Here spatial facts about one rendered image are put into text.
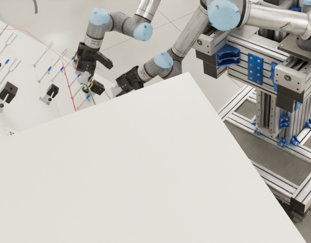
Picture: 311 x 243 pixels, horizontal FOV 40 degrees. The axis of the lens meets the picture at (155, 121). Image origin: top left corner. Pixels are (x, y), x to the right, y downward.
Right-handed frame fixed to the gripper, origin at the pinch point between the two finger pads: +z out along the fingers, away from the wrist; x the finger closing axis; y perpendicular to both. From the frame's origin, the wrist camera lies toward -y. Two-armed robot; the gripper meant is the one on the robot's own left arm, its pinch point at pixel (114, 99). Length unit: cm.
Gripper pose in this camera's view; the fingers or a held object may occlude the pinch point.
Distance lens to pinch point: 204.0
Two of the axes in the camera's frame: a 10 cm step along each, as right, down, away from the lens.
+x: -4.4, 3.1, -8.4
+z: -7.2, 4.3, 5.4
